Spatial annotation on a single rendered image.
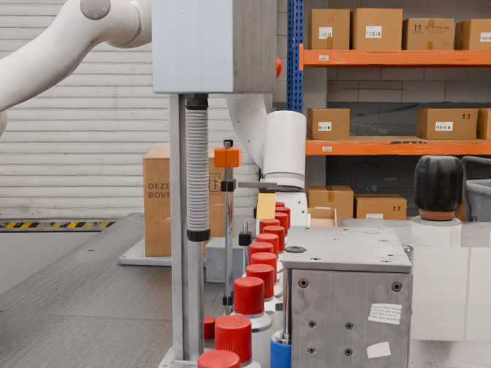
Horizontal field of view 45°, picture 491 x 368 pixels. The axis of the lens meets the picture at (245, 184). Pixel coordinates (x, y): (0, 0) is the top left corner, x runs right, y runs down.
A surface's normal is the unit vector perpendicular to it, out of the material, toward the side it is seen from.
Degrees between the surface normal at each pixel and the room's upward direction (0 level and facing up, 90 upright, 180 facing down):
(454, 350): 0
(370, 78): 90
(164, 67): 90
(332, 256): 0
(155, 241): 90
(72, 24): 104
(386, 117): 90
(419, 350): 0
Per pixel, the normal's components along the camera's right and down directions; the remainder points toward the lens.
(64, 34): -0.59, 0.34
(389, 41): 0.10, 0.16
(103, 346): 0.00, -0.99
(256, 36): 0.74, 0.11
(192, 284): -0.13, 0.15
